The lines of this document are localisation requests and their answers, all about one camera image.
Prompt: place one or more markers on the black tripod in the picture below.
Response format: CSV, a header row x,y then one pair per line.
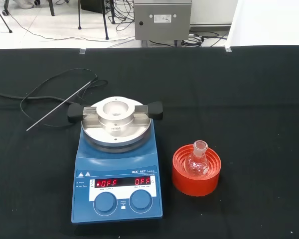
x,y
105,25
5,24

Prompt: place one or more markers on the thin metal probe rod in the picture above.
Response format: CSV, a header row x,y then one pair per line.
x,y
59,105

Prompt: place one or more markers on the grey metal cabinet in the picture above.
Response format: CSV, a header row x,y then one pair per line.
x,y
162,30

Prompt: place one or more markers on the heater with blue base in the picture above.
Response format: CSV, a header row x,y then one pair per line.
x,y
114,164

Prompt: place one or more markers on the clear cloth clip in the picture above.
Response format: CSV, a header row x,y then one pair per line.
x,y
82,51
228,49

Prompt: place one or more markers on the pale board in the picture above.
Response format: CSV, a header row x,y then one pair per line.
x,y
269,22

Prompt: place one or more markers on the black bench cloth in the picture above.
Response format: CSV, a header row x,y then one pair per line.
x,y
239,112

